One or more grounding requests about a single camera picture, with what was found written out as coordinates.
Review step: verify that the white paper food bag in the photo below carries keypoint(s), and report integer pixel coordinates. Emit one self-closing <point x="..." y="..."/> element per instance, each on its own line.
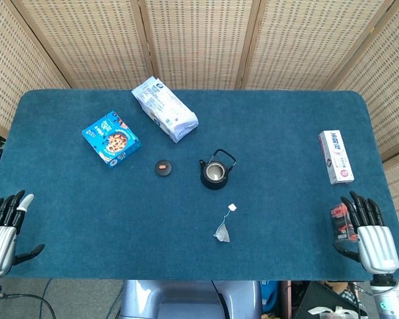
<point x="166" y="109"/>

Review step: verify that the white pink toothpaste box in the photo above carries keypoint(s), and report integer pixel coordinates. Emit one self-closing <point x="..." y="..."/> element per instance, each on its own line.
<point x="336" y="156"/>

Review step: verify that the blue cookie box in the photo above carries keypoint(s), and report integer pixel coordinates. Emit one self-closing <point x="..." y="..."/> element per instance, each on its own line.
<point x="111" y="141"/>

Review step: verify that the red black clear box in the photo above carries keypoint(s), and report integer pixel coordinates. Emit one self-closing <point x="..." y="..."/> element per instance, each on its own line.
<point x="340" y="227"/>

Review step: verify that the black teapot lid orange knob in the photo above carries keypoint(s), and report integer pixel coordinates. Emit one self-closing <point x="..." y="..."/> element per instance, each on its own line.
<point x="163" y="168"/>

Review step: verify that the grey-blue robot torso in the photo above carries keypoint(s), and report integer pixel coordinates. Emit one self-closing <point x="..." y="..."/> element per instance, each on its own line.
<point x="186" y="299"/>

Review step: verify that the black case with white tape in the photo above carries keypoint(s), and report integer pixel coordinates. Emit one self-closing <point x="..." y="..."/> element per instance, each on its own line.
<point x="316" y="299"/>

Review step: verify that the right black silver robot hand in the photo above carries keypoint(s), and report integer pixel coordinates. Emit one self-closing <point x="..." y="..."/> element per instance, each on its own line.
<point x="377" y="246"/>

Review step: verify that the woven bamboo folding screen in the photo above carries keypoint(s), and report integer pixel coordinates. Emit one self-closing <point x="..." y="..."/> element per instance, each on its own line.
<point x="199" y="40"/>

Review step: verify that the blue packet under table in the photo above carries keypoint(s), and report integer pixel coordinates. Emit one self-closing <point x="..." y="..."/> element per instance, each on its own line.
<point x="269" y="295"/>

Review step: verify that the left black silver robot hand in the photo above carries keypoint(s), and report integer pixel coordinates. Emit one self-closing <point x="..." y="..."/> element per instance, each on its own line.
<point x="0" y="239"/>

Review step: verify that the blue carpet table mat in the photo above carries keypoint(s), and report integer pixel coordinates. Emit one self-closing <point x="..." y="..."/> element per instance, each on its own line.
<point x="119" y="216"/>

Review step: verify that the black cast iron teapot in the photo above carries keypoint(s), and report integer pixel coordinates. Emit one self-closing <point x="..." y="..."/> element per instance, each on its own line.
<point x="214" y="183"/>

